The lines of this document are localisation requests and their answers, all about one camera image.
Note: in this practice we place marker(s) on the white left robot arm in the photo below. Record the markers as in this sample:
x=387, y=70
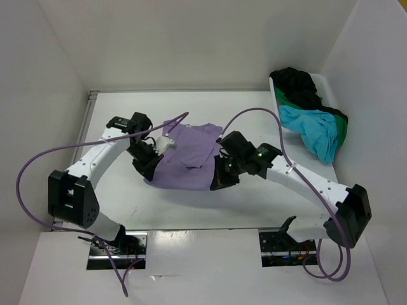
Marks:
x=71, y=193

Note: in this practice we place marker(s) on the black t shirt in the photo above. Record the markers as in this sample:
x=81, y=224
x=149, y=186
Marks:
x=296, y=89

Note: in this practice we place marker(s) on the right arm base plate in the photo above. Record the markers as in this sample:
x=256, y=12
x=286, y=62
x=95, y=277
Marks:
x=278, y=249

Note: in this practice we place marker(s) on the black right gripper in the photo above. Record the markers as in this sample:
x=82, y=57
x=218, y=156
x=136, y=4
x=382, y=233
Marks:
x=220, y=180

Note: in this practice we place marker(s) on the green t shirt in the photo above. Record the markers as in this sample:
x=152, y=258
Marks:
x=341, y=127

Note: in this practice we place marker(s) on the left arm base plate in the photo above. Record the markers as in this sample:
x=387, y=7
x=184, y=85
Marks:
x=130, y=256

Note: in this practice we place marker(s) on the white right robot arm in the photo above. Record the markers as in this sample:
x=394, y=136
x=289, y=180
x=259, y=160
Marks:
x=346, y=209

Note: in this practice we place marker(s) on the cyan t shirt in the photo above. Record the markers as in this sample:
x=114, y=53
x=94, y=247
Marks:
x=318, y=130

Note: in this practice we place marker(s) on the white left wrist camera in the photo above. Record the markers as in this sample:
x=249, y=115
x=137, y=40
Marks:
x=163, y=143

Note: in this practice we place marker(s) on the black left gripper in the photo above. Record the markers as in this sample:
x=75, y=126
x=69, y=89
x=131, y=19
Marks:
x=147, y=169

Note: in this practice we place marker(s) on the white plastic laundry basket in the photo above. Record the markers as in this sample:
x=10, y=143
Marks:
x=323, y=90

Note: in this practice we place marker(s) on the purple t shirt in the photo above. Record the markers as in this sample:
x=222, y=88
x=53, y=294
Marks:
x=190, y=164

